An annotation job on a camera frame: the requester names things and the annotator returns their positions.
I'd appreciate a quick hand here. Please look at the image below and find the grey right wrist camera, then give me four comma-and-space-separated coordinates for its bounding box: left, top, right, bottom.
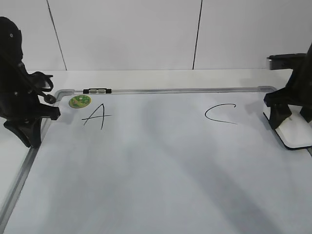
267, 53, 306, 70

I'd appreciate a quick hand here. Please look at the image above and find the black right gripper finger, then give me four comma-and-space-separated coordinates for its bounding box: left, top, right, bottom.
269, 104, 292, 129
300, 107, 312, 123

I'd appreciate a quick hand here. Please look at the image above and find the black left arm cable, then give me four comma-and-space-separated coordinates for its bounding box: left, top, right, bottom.
31, 72, 57, 105

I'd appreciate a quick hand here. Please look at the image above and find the black and grey board clip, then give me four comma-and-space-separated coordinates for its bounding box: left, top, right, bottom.
82, 88, 112, 94

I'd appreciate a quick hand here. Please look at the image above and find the round green magnet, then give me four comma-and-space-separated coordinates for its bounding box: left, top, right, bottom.
69, 95, 92, 109

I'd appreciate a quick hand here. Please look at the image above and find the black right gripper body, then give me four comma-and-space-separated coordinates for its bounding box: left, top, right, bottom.
264, 86, 312, 109

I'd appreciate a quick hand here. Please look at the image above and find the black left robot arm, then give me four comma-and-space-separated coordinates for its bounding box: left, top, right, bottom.
0, 17, 60, 148

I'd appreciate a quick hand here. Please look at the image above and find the white board eraser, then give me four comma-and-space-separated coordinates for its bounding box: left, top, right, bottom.
274, 105, 312, 150

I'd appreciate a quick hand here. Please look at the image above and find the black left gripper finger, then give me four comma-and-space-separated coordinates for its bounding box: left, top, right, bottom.
3, 118, 42, 148

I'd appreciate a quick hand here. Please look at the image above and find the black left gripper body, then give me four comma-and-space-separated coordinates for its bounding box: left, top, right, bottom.
0, 72, 60, 120

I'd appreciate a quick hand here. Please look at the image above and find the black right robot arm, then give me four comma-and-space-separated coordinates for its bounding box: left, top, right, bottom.
264, 48, 312, 130

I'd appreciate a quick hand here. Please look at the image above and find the white board with grey frame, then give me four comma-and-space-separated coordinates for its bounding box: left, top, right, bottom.
1, 86, 312, 234

